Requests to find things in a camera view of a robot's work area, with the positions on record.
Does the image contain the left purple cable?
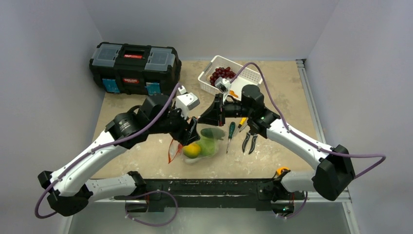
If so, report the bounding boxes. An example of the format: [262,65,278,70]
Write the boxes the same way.
[34,82,181,219]

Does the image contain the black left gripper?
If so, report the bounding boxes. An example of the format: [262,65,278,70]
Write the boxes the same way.
[149,102,200,145]

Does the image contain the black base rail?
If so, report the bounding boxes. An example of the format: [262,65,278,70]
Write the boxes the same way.
[142,177,305,214]

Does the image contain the black pliers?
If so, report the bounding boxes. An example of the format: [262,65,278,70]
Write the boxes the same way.
[242,132,258,154]

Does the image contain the clear zip top bag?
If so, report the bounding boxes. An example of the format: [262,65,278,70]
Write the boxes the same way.
[168,127,226,164]

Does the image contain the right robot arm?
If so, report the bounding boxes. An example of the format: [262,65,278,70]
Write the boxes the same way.
[198,85,356,201]

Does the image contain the green cabbage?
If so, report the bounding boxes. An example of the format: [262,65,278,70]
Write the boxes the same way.
[196,138,218,156]

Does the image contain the dark green cucumber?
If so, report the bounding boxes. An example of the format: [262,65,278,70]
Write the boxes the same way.
[201,127,225,140]

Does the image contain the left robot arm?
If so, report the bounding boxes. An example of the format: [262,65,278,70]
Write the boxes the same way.
[38,93,200,216]

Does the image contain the black plastic toolbox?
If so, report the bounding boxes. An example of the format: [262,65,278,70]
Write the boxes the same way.
[89,42,182,96]

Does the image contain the yellow tape measure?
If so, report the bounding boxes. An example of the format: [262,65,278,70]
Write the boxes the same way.
[276,167,291,176]

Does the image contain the white plastic basket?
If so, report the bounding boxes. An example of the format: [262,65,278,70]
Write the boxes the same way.
[198,55,263,100]

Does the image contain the red grape bunch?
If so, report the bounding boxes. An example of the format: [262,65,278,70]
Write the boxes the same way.
[208,67,236,86]

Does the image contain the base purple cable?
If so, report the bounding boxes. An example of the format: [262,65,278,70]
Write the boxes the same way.
[125,190,179,227]

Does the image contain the orange fruit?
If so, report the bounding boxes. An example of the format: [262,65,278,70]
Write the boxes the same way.
[229,90,238,98]

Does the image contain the green handled screwdriver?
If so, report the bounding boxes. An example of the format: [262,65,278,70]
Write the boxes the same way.
[226,121,236,153]

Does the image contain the yellow handled screwdriver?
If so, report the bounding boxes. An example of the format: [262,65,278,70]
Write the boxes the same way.
[237,117,247,130]

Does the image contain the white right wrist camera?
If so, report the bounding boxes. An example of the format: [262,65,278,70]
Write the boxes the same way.
[215,77,231,102]

